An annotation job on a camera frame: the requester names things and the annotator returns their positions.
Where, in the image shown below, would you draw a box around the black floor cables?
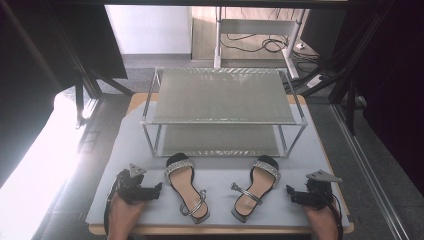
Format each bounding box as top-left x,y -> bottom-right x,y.
221,33 -> 322,64

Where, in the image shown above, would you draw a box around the grey metal shoe rack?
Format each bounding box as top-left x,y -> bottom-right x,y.
139,67 -> 309,158

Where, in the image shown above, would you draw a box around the grey table mat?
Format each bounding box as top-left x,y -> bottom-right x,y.
85,101 -> 351,228

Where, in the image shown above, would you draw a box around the white power strip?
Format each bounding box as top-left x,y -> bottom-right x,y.
306,74 -> 326,89

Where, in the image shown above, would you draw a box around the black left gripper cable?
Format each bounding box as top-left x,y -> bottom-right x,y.
103,179 -> 122,238

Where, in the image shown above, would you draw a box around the black metal stand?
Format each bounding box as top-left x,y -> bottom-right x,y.
64,43 -> 135,127

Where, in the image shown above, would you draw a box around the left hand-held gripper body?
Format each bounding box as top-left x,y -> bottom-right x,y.
116,163 -> 156,205

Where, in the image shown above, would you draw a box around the black sandal with silver straps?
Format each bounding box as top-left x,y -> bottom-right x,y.
230,154 -> 282,224
163,152 -> 211,225

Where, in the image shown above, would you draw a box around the person's left hand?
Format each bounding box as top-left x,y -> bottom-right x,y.
107,193 -> 146,240

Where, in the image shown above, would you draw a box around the black metal frame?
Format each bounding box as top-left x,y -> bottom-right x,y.
293,6 -> 384,136

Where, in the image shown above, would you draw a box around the white light diffuser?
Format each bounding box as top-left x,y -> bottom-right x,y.
0,87 -> 99,240

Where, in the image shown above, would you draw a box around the aluminium floor rail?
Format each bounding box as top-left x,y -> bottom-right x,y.
330,103 -> 412,240

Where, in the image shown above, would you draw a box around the white desk frame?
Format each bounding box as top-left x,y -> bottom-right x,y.
213,6 -> 306,80

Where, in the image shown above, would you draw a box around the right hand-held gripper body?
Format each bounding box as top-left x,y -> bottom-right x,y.
299,169 -> 343,211

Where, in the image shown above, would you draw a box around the person's right hand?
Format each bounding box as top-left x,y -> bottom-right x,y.
302,201 -> 340,240

